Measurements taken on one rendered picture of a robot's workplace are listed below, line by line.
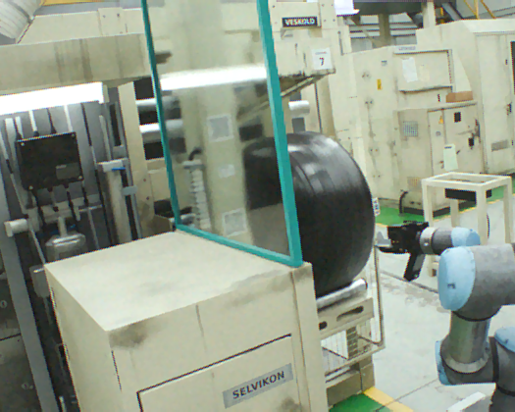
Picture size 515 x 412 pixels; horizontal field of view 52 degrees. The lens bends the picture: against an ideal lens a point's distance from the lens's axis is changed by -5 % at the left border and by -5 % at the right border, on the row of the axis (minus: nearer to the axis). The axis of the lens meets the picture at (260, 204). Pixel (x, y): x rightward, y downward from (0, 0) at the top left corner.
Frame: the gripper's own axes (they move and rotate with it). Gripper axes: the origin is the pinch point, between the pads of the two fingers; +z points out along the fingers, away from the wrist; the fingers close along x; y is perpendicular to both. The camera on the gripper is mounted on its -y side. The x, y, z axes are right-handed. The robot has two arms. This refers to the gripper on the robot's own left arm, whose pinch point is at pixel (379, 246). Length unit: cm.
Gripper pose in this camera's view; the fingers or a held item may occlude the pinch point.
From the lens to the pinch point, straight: 166.7
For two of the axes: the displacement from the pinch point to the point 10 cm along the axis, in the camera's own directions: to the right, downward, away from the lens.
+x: -8.4, 2.1, -5.0
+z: -5.0, 0.3, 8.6
